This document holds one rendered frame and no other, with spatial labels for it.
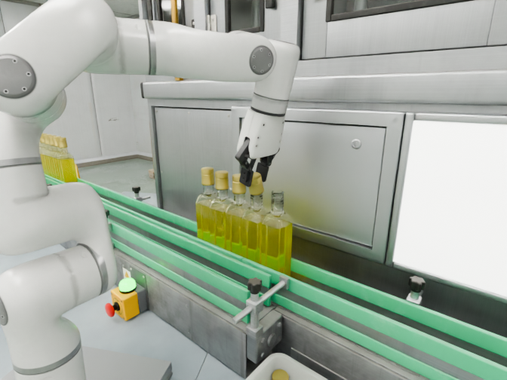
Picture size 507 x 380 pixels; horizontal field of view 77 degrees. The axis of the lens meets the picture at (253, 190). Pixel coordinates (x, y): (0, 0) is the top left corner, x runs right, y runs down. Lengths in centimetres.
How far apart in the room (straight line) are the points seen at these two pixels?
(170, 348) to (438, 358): 59
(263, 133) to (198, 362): 55
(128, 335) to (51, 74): 69
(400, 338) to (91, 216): 57
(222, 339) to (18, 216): 48
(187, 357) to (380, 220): 55
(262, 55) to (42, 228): 43
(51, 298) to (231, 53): 46
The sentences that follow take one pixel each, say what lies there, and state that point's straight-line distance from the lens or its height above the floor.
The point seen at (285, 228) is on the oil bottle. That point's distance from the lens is 73.
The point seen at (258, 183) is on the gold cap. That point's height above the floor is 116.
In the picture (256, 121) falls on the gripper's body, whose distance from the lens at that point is 65.
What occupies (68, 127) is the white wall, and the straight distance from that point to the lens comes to 677.
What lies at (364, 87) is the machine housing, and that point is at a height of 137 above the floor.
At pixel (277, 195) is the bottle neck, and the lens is 71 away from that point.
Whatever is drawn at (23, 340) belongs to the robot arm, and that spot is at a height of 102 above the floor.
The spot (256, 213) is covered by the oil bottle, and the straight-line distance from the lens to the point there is 74.
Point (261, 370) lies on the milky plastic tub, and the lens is 71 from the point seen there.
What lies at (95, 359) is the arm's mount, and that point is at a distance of 87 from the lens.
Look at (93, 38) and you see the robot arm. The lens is 50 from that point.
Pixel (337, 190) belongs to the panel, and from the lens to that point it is 79.
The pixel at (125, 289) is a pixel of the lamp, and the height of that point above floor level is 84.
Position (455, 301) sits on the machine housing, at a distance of 84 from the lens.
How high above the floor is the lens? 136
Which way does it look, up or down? 17 degrees down
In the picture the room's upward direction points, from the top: straight up
